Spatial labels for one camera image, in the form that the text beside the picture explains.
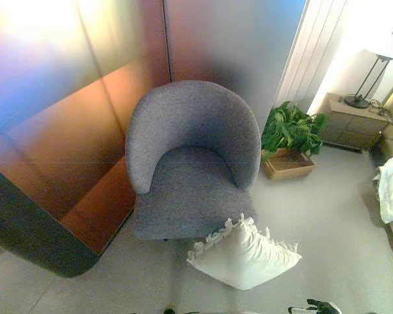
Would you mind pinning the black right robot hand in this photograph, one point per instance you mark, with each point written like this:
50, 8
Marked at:
321, 305

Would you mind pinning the white fringed pillow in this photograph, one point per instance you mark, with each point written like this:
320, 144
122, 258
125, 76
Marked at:
245, 255

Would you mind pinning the wooden planter box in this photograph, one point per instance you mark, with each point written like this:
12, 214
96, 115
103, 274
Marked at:
289, 167

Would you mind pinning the black left robot foot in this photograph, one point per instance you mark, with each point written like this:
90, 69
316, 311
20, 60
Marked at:
169, 310

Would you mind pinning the leafy potted plant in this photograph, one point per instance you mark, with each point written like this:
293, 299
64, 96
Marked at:
289, 129

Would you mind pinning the beige nightstand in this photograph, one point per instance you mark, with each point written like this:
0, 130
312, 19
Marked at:
353, 122

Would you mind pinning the dark metal table lamp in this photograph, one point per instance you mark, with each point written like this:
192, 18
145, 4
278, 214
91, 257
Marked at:
357, 100

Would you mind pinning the grey fabric tub armchair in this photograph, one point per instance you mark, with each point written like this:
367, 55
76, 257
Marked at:
190, 131

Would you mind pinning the white pleated curtain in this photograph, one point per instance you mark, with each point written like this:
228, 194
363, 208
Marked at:
309, 55

